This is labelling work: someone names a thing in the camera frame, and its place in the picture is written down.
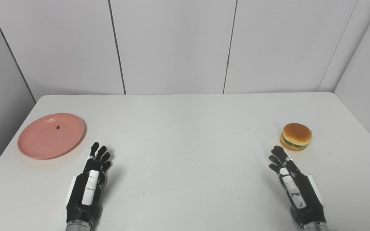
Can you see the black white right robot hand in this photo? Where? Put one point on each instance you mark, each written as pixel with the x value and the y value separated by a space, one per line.
pixel 295 192

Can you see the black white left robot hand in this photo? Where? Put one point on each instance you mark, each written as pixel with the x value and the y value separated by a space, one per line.
pixel 90 189

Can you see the toy hamburger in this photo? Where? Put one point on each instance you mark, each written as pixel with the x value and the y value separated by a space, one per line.
pixel 296 134

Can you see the pink round plate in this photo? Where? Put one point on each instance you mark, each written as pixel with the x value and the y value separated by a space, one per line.
pixel 48 136

